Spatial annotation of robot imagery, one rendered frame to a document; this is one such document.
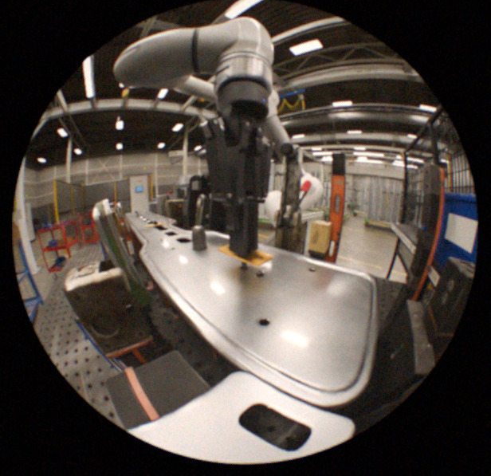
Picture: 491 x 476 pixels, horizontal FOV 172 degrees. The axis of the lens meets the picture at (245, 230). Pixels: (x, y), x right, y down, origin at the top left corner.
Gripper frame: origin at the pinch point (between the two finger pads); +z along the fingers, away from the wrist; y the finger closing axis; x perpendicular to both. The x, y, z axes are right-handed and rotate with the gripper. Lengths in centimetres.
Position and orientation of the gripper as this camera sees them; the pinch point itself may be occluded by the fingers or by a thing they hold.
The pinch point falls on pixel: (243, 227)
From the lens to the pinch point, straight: 22.0
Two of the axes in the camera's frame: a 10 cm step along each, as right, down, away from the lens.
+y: -6.7, 2.0, -7.2
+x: 7.5, 1.7, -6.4
